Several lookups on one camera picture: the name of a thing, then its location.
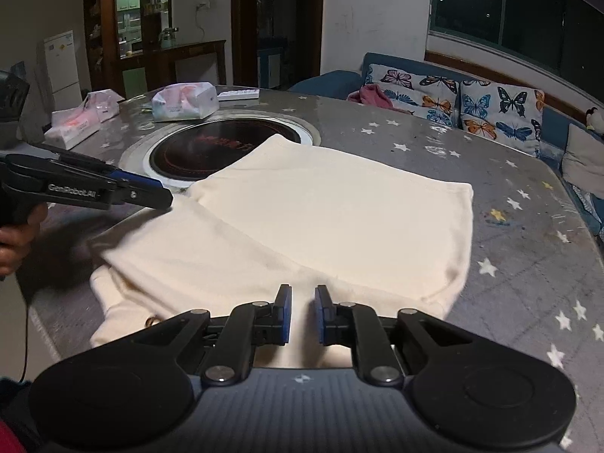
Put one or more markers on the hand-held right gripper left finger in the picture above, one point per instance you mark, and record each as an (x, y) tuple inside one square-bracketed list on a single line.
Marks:
[(284, 314)]

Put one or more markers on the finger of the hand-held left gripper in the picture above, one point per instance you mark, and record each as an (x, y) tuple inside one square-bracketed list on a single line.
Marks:
[(141, 192), (80, 158)]

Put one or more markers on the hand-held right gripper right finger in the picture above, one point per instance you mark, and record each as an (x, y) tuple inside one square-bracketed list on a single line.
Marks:
[(322, 315)]

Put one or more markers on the cream garment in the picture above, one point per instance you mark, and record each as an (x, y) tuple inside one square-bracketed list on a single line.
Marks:
[(306, 217)]

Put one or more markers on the person's left hand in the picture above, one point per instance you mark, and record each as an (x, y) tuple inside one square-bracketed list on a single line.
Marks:
[(19, 245)]

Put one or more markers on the pink and white tissue box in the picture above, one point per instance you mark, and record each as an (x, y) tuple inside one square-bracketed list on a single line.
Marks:
[(73, 126)]

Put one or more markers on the pink plastic-wrapped pack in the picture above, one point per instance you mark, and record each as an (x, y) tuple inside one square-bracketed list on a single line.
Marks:
[(104, 103)]

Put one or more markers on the round built-in induction cooker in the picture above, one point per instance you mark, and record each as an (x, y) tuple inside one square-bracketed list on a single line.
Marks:
[(188, 151)]

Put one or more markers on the white refrigerator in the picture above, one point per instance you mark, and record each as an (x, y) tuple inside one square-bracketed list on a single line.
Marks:
[(62, 66)]

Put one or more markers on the soft tissue pack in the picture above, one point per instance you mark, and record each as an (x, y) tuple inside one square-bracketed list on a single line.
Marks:
[(185, 100)]

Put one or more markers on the dark wooden cabinet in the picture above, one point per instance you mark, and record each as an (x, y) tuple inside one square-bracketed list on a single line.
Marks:
[(155, 63)]

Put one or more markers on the white remote control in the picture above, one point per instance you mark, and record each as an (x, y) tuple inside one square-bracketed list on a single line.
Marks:
[(238, 94)]

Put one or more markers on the glass jar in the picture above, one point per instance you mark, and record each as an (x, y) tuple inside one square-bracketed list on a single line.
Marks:
[(168, 37)]

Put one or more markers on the blue sofa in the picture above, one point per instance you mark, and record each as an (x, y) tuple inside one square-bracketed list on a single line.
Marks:
[(330, 80)]

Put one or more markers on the pink cloth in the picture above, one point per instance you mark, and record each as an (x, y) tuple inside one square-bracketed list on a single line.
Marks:
[(373, 96)]

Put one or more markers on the butterfly print cushion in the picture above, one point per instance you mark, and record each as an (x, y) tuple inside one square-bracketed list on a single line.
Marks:
[(415, 92), (500, 113)]

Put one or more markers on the red cloth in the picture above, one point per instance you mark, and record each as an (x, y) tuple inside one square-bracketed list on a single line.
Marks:
[(8, 436)]

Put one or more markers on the beige pillow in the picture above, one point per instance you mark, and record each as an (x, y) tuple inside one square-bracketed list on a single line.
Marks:
[(585, 160)]

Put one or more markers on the plush toy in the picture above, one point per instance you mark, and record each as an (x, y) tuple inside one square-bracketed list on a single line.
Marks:
[(595, 119)]

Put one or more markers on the dark window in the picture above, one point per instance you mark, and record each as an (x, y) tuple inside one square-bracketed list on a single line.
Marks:
[(519, 4)]

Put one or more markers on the dark wooden door frame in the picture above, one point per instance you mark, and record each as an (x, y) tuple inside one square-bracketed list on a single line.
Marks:
[(243, 28)]

